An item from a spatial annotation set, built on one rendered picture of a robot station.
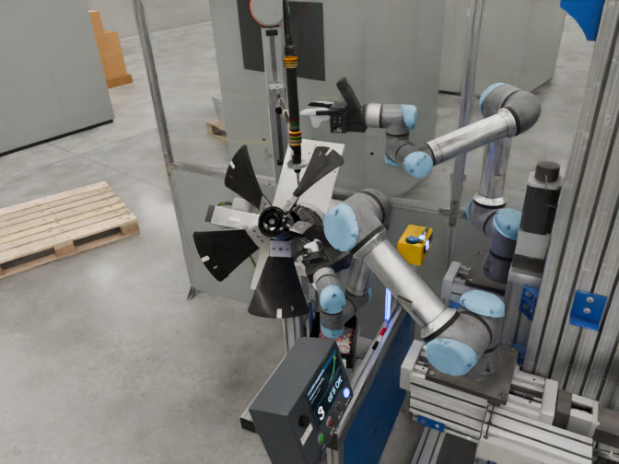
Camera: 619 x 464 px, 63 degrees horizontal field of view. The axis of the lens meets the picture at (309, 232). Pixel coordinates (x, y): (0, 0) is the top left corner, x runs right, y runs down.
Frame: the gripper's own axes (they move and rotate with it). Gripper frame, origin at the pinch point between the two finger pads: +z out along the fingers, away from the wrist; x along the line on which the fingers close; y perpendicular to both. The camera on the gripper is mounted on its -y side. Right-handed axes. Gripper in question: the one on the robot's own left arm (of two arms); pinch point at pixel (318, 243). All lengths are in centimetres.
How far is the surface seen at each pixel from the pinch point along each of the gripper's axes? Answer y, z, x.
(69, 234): 172, 232, 84
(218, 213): 35, 44, 2
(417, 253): -38.6, 5.0, 18.3
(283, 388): 21, -70, -8
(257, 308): 26.6, -4.7, 18.5
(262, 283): 22.5, 0.8, 11.8
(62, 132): 247, 535, 81
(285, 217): 9.2, 10.9, -7.4
